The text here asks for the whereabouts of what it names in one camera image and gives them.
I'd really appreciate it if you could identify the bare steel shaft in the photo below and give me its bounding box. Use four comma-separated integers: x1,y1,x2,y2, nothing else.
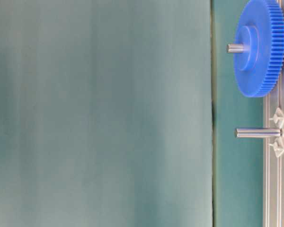
234,128,282,139

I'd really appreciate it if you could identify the steel shaft through large gear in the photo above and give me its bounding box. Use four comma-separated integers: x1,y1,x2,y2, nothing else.
226,44,250,53

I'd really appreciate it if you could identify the large blue plastic gear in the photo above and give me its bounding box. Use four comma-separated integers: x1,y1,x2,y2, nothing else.
233,0,284,97

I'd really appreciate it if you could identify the white plastic shaft bracket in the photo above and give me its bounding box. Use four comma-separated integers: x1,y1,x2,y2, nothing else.
269,107,284,158

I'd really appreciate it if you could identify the aluminium extrusion rail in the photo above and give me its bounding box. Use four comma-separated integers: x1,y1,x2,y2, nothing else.
262,0,284,227

